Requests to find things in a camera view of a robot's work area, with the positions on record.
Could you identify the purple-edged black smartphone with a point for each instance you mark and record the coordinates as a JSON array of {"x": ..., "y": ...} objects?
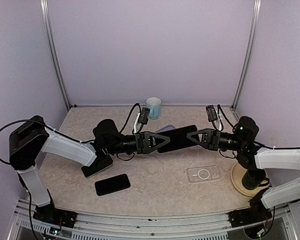
[{"x": 178, "y": 139}]

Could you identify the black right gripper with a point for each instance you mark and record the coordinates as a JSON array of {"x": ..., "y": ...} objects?
[{"x": 211, "y": 138}]

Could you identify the lavender silicone phone case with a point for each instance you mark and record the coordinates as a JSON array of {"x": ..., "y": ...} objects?
[{"x": 166, "y": 128}]

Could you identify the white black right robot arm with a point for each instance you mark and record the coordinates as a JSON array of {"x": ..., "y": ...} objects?
[{"x": 253, "y": 156}]

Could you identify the light blue ceramic mug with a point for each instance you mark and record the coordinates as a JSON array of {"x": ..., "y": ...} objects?
[{"x": 154, "y": 105}]

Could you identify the black smartphone on table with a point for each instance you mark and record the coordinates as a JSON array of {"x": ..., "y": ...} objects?
[{"x": 112, "y": 184}]

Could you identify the aluminium front rail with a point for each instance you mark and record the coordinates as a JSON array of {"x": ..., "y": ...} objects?
[{"x": 98, "y": 226}]

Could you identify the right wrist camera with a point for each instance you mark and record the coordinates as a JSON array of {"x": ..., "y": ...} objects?
[{"x": 211, "y": 113}]

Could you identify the left aluminium corner post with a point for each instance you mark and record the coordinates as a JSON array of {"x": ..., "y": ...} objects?
[{"x": 44, "y": 5}]

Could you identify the dark green mug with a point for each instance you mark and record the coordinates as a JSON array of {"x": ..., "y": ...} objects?
[{"x": 253, "y": 179}]

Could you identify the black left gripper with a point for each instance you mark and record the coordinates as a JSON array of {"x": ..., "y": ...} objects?
[{"x": 145, "y": 143}]

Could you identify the right aluminium corner post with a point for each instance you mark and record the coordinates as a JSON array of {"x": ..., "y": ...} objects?
[{"x": 248, "y": 53}]

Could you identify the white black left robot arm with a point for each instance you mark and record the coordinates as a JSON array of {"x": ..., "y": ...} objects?
[{"x": 34, "y": 137}]

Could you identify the silver-edged black smartphone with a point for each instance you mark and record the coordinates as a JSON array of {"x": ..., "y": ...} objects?
[{"x": 99, "y": 164}]

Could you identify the aluminium corner post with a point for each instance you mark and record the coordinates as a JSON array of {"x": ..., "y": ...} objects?
[
  {"x": 248, "y": 53},
  {"x": 44, "y": 5}
]

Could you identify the beige round plate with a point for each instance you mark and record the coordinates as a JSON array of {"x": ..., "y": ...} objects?
[{"x": 237, "y": 173}]

